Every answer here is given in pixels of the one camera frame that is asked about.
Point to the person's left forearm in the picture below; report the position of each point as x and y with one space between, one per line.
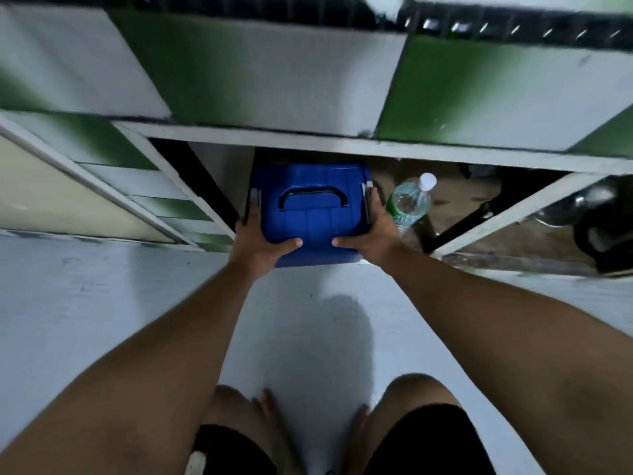
123 380

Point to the person's right hand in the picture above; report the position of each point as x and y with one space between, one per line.
378 239

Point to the person's left hand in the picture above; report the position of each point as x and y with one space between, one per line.
254 244

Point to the person's leg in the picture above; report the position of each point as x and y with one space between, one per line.
410 390
232 405

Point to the metal pot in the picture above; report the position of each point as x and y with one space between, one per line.
568 207

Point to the person's right leg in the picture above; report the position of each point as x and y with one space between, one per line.
410 390

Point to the person's right forearm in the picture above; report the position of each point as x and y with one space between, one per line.
519 351

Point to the black shorts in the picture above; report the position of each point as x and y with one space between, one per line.
435 440

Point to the beige cupboard door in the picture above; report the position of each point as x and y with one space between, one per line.
59 202

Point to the black kettle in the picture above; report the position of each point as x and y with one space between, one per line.
608 237

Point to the clear plastic water bottle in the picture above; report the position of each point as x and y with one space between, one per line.
408 205

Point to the person's left leg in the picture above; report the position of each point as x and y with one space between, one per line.
232 405

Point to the blue lidded storage box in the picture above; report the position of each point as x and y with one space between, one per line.
316 222

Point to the checkered tiled counter base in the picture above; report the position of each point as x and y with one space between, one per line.
272 79

